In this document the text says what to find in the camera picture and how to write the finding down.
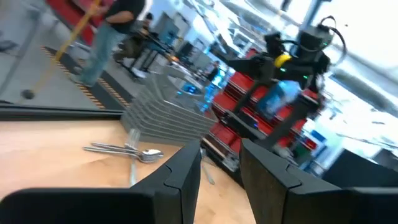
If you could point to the black orange-striped floor mat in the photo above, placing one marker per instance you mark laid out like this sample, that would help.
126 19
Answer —
102 93

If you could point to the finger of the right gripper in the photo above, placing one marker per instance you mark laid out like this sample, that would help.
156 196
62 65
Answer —
241 61
244 69

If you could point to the red tool cabinet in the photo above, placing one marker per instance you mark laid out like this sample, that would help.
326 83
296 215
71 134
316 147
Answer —
68 12

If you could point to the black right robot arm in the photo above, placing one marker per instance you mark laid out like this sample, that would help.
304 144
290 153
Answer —
312 43

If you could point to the silver fork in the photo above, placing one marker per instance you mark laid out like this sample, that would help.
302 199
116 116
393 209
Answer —
133 140

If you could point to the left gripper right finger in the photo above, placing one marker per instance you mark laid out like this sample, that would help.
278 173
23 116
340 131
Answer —
267 186

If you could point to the red storage bin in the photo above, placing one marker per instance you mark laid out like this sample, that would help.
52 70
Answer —
224 102
259 93
241 81
223 134

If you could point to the black side table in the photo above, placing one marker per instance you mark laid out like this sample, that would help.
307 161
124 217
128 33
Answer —
351 171

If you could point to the silver spoon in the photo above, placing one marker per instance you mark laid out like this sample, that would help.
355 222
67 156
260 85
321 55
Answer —
150 155

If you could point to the blue plastic container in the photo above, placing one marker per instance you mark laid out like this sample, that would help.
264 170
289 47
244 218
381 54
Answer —
276 96

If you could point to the person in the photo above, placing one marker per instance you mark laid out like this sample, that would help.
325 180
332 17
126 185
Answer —
133 46
102 46

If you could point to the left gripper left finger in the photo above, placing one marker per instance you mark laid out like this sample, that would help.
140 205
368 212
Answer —
183 180

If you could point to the black desk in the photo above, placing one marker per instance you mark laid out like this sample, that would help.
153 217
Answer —
155 46

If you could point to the grey mesh cutlery basket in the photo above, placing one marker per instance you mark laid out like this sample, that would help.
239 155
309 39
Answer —
168 121

